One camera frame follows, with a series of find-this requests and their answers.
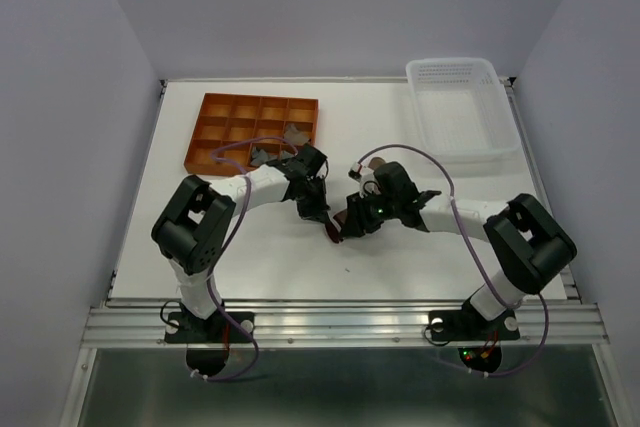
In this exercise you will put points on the aluminium rail frame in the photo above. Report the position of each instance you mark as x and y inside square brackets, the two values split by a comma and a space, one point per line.
[342, 346]

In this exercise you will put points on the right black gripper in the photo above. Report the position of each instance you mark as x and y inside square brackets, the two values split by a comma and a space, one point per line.
[357, 223]

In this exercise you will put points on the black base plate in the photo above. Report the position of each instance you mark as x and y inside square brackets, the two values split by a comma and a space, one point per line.
[469, 326]
[240, 324]

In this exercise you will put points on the orange compartment tray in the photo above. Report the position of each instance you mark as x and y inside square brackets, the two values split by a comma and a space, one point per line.
[229, 126]

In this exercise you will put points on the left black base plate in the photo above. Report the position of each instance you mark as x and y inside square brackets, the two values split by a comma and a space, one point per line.
[240, 324]

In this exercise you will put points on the brown sock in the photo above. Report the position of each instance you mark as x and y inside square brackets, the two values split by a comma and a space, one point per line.
[293, 135]
[335, 229]

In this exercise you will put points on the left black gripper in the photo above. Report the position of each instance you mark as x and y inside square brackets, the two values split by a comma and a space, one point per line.
[319, 210]

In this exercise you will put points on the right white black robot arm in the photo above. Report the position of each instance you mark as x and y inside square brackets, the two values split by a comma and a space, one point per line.
[529, 245]

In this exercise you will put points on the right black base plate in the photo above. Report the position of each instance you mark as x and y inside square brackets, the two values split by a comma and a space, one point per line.
[469, 326]

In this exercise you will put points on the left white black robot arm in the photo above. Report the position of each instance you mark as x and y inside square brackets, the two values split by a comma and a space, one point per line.
[201, 218]

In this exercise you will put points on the white plastic basket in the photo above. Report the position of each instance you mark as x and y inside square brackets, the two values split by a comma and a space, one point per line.
[462, 110]

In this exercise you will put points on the grey sock pair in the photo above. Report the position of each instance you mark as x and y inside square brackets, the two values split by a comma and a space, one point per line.
[259, 157]

